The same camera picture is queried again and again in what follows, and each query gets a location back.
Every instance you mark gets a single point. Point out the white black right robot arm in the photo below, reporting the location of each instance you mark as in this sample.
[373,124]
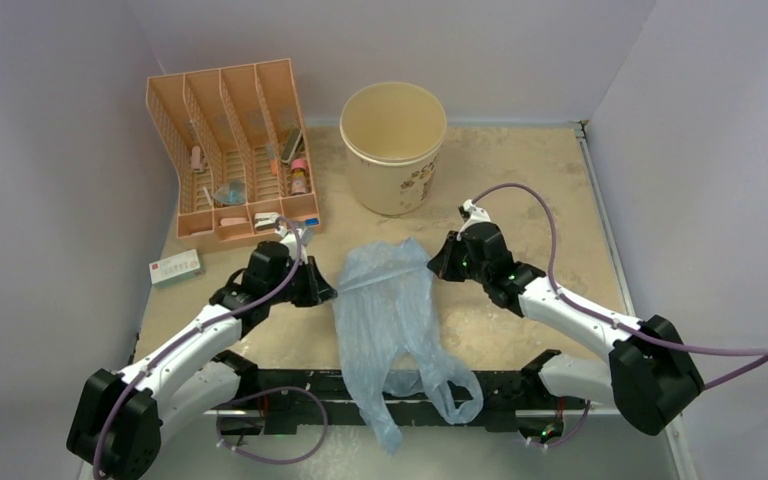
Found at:
[637,370]

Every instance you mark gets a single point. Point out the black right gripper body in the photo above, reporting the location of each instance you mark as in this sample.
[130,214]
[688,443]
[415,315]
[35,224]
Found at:
[473,271]

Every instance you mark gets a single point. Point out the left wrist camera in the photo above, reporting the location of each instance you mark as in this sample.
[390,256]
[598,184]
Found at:
[294,234]

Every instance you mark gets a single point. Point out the pink plastic desk organizer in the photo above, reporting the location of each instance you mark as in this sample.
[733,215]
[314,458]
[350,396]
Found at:
[237,122]

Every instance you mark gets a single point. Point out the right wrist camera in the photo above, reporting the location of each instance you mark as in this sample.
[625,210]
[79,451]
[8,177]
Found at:
[472,214]

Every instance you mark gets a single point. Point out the pink eraser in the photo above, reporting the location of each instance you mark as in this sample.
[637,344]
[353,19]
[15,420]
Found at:
[230,221]

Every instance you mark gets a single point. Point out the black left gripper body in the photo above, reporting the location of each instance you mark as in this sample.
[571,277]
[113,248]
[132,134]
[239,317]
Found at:
[297,292]

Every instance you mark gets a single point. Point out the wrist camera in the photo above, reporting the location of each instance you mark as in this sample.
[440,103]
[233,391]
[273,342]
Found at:
[472,214]
[294,234]

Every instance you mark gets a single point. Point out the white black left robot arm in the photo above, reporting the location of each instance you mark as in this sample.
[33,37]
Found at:
[123,418]

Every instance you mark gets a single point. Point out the beige plastic trash bin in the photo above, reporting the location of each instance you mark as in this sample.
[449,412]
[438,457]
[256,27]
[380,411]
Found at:
[393,133]

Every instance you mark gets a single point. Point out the blue correction tape package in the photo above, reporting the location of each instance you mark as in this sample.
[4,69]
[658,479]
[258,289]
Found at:
[231,193]

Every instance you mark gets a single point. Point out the white mini stapler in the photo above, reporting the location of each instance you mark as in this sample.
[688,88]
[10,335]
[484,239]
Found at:
[266,221]

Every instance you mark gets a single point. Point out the light blue plastic trash bag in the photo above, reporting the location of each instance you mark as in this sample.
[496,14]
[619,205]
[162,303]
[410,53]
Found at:
[389,340]

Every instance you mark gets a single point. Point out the pink labelled small bottle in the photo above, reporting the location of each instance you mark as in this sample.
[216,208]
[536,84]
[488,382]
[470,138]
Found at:
[299,181]

